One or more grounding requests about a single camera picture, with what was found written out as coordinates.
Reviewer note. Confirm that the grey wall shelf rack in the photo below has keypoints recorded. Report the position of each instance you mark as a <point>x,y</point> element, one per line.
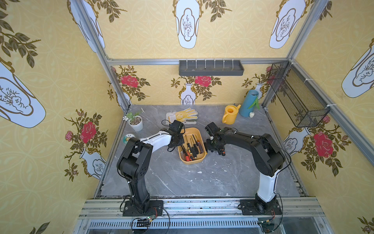
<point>210,67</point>

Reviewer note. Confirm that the yellow plastic storage box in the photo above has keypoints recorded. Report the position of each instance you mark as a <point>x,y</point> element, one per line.
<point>189,135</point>

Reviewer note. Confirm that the black wire mesh basket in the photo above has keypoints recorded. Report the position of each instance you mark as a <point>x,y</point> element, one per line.
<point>302,103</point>

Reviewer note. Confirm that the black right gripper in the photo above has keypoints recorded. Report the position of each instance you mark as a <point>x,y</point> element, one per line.
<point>216,145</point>

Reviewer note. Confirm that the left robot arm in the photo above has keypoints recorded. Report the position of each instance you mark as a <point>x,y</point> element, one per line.
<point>133,165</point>

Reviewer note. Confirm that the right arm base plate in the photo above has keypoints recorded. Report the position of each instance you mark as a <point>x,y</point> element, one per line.
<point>258,207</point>

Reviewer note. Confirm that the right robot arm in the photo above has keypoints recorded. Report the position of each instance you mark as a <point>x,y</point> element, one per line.
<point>266,154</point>

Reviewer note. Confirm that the white potted succulent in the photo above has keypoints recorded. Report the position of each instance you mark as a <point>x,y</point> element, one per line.
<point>134,120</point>

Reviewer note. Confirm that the yellow white work glove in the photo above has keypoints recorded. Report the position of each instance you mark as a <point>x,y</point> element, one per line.
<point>187,117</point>

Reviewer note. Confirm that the yellow watering can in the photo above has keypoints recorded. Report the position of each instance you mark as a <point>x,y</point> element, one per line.
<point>230,115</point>

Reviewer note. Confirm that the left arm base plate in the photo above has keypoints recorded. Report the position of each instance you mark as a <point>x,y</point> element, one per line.
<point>152,207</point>

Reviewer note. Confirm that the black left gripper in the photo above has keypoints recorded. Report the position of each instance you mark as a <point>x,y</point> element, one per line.
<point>179,139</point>

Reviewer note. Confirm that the green tape roll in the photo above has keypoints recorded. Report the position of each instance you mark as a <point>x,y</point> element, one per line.
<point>127,137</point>

